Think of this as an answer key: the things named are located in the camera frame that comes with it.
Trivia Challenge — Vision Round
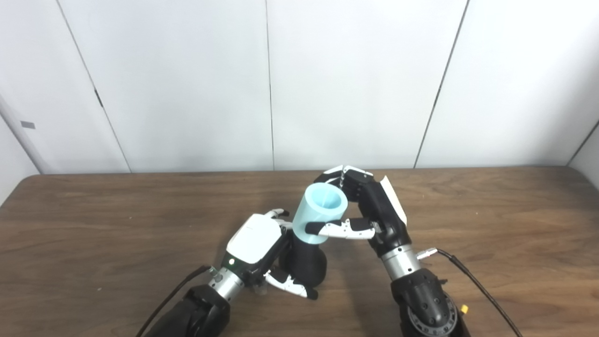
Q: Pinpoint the light-blue cylindrical hose piece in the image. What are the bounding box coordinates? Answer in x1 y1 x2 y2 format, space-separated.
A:
292 183 348 245

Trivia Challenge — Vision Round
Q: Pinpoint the white and black left hand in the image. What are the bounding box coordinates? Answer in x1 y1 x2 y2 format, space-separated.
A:
224 209 319 300

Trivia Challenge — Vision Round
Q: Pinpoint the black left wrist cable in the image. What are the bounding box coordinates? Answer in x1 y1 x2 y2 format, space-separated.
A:
136 265 220 337

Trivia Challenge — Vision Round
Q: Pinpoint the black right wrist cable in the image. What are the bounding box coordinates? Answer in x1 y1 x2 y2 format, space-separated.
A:
416 248 524 337

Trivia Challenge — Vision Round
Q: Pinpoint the black funnel-shaped nozzle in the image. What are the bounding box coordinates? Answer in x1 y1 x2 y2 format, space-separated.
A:
287 229 328 288

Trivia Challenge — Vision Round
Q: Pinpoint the white and black right hand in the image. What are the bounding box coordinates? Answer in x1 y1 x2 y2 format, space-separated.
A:
305 165 412 258

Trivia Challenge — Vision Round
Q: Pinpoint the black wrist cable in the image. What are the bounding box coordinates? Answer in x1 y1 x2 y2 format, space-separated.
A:
136 265 220 337
416 248 524 337

